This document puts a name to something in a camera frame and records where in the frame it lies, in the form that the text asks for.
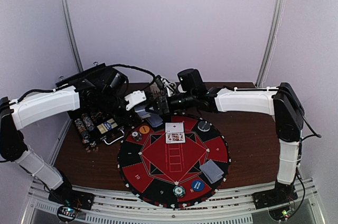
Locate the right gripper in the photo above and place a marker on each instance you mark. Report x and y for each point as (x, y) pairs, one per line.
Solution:
(161, 105)

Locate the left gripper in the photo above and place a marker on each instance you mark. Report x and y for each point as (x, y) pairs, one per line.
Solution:
(129, 115)

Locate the blue playing card deck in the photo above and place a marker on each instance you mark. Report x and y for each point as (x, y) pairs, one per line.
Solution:
(141, 112)

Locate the orange big blind button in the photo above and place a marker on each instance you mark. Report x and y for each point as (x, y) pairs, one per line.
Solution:
(144, 129)

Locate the ace of diamonds card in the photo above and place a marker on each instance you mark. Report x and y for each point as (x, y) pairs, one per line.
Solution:
(174, 127)

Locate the poker chip stack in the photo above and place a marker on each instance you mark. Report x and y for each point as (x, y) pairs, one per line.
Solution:
(136, 136)
(179, 191)

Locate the king of diamonds card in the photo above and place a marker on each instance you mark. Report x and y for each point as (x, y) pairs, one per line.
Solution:
(175, 138)

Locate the clear dealer button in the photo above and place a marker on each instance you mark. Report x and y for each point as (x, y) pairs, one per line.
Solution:
(204, 126)

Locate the blue small blind button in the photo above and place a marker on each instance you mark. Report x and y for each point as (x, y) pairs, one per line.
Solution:
(197, 185)

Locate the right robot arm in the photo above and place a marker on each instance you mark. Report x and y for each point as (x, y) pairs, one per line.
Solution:
(280, 102)

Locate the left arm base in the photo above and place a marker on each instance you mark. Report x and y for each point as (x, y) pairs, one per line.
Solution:
(72, 202)

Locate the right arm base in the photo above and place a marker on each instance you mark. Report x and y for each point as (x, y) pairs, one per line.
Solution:
(280, 203)

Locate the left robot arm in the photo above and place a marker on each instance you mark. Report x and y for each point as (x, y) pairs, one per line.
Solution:
(31, 107)

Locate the black poker chip case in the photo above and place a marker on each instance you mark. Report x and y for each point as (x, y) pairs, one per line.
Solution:
(102, 116)

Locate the boxed card deck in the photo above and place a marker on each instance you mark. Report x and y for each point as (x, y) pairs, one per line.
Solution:
(107, 126)

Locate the round poker mat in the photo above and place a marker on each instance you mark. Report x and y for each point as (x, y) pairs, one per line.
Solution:
(151, 168)

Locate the left aluminium frame post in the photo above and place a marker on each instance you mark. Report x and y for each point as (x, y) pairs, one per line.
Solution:
(70, 34)

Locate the aluminium frame post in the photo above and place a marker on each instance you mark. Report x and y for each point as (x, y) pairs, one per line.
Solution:
(70, 34)
(271, 42)

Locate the right aluminium frame post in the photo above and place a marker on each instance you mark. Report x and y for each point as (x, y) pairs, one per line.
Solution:
(271, 42)

